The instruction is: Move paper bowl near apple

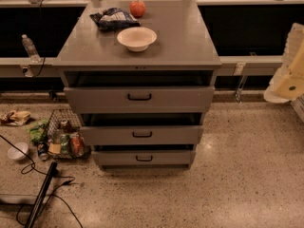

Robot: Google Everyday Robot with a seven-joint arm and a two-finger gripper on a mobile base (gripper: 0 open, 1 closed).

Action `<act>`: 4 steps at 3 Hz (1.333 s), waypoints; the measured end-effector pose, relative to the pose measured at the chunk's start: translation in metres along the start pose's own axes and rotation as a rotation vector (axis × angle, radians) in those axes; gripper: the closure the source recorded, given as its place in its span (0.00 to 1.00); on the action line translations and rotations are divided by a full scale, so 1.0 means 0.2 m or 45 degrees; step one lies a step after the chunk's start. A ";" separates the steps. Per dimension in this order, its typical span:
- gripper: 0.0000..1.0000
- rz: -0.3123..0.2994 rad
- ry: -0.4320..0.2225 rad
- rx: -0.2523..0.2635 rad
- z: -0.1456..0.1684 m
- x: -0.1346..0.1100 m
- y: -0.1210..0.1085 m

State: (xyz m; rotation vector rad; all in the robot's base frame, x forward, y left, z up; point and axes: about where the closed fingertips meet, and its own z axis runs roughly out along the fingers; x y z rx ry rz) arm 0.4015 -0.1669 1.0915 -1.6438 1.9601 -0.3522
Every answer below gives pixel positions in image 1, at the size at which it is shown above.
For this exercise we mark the white paper bowl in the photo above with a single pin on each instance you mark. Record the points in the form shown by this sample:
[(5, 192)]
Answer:
[(137, 39)]

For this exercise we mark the red apple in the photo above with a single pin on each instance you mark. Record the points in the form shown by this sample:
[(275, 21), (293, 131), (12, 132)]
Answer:
[(137, 8)]

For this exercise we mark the white bowl on floor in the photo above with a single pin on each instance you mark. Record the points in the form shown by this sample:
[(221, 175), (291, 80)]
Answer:
[(18, 151)]

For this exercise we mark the grey drawer cabinet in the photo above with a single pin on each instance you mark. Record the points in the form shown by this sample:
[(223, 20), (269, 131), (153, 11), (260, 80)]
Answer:
[(182, 55)]

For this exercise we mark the top grey drawer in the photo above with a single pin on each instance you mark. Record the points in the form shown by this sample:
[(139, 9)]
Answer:
[(180, 99)]

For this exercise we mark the grey drawer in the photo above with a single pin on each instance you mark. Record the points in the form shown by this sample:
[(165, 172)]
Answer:
[(180, 99), (125, 158), (137, 135)]

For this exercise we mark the bottom grey drawer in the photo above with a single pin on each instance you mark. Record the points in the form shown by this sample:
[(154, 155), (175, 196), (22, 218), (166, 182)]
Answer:
[(125, 158)]

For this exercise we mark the middle grey drawer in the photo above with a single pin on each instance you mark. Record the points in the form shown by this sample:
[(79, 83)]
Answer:
[(137, 135)]

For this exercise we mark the red can in basket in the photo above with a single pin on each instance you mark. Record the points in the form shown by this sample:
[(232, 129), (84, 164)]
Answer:
[(77, 145)]

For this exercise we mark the green can in basket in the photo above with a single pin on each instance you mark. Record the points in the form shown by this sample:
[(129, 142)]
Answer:
[(65, 145)]

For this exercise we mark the dark blue chip bag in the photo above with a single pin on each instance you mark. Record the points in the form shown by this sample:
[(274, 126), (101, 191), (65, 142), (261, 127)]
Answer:
[(114, 19)]

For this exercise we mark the soda can on floor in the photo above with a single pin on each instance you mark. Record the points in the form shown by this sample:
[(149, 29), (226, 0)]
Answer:
[(42, 150)]

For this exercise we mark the green snack bag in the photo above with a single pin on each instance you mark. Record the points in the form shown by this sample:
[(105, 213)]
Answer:
[(38, 131)]

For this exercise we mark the clear plastic water bottle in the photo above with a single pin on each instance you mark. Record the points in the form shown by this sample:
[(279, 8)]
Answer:
[(31, 49)]

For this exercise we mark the brown snack bag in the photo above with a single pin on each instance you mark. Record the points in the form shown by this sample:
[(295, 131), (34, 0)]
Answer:
[(15, 117)]

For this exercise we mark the black bar on floor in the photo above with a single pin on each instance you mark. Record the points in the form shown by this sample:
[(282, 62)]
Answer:
[(51, 173)]

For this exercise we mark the wire mesh basket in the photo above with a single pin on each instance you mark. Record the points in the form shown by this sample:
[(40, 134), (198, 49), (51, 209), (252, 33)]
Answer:
[(63, 121)]

